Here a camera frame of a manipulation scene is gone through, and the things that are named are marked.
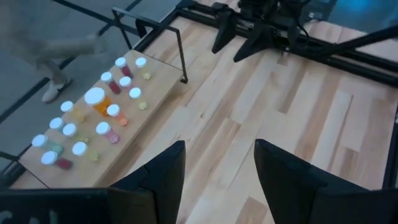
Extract red medicine bottle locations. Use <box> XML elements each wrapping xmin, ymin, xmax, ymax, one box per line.
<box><xmin>106</xmin><ymin>103</ymin><xmax>129</xmax><ymax>128</ymax></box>

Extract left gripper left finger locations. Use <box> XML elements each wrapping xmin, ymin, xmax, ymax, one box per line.
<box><xmin>108</xmin><ymin>139</ymin><xmax>187</xmax><ymax>224</ymax></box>

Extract person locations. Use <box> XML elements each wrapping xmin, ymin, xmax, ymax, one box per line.
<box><xmin>0</xmin><ymin>0</ymin><xmax>108</xmax><ymax>104</ymax></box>

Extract wooden shelf black metal frame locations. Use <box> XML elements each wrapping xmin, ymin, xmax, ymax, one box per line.
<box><xmin>0</xmin><ymin>6</ymin><xmax>189</xmax><ymax>190</ymax></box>

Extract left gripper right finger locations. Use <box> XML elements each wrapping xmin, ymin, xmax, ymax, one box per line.
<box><xmin>253</xmin><ymin>138</ymin><xmax>377</xmax><ymax>224</ymax></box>

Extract pink medicine bottle white pills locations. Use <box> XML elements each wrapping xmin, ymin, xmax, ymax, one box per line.
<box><xmin>95</xmin><ymin>121</ymin><xmax>121</xmax><ymax>144</ymax></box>
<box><xmin>118</xmin><ymin>75</ymin><xmax>134</xmax><ymax>93</ymax></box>

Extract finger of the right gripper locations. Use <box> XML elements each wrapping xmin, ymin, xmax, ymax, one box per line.
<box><xmin>233</xmin><ymin>21</ymin><xmax>276</xmax><ymax>63</ymax></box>
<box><xmin>211</xmin><ymin>2</ymin><xmax>238</xmax><ymax>54</ymax></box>

